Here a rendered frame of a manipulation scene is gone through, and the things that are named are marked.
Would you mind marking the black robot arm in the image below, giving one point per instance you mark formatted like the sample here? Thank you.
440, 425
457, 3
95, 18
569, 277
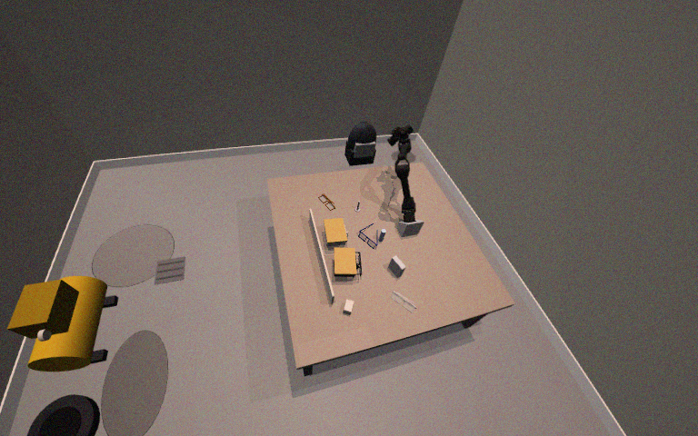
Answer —
402, 171

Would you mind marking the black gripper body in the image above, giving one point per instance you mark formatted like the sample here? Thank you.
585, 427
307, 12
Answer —
393, 141

